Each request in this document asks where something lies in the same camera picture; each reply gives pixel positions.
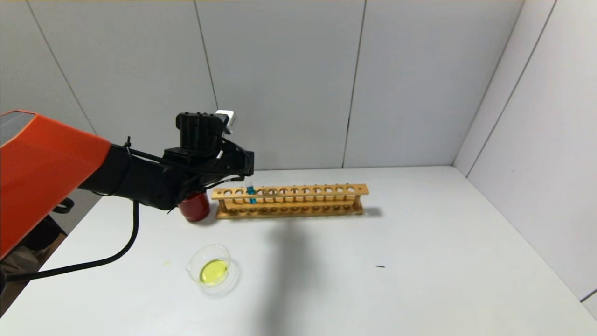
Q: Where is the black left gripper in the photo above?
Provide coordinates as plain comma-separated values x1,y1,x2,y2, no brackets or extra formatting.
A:
222,143,255,181

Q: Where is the wooden test tube rack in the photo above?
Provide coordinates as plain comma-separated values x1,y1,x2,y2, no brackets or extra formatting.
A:
211,183,369,220

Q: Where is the dark red cup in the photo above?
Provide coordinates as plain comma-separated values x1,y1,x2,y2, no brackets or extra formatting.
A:
179,192,211,223

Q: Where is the clear glass beaker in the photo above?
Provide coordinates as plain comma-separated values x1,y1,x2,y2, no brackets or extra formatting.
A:
186,244,241,295

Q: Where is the person in dark clothes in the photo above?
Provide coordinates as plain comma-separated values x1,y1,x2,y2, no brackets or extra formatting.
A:
0,198,75,276

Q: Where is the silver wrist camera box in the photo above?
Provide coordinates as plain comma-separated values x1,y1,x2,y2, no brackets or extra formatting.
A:
215,110,239,135

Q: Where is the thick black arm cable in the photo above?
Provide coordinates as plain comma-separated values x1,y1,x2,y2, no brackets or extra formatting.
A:
4,201,141,283

